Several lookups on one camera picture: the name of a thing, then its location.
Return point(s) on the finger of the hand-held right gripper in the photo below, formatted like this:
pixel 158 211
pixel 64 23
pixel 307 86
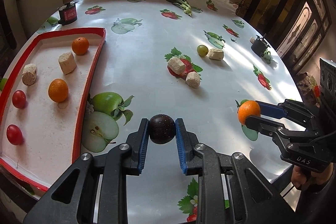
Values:
pixel 271 110
pixel 262 125

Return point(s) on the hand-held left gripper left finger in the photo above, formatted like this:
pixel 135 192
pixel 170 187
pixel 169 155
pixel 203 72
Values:
pixel 143 145

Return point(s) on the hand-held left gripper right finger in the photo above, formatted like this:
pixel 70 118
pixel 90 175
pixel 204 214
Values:
pixel 181 145

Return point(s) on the orange mandarin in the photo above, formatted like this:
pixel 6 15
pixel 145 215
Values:
pixel 248 111
pixel 58 90
pixel 80 45

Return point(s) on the dark purple plum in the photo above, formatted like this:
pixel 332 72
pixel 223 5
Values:
pixel 162 129

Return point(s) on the red rimmed white tray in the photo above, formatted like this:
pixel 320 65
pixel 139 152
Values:
pixel 39 121

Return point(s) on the pale sugarcane piece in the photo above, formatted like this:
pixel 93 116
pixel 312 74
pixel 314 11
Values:
pixel 67 63
pixel 29 74
pixel 176 65
pixel 193 79
pixel 215 53

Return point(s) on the red cherry tomato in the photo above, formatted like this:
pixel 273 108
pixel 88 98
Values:
pixel 14 134
pixel 19 99

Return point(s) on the person's right hand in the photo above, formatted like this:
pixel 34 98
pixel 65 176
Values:
pixel 304 180

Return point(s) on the black clip right side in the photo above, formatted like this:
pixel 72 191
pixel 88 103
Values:
pixel 259 46

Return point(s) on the green grape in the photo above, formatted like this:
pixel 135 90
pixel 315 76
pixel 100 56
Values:
pixel 202 50

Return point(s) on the golden glass panel door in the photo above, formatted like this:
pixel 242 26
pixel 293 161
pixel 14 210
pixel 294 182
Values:
pixel 302 16

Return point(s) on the fruit print tablecloth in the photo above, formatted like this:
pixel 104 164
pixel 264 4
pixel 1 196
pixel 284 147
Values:
pixel 147 37

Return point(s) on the green leafy vegetable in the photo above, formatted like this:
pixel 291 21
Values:
pixel 183 5

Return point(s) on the dark jar with red label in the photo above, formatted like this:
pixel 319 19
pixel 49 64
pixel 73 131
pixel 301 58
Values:
pixel 67 12

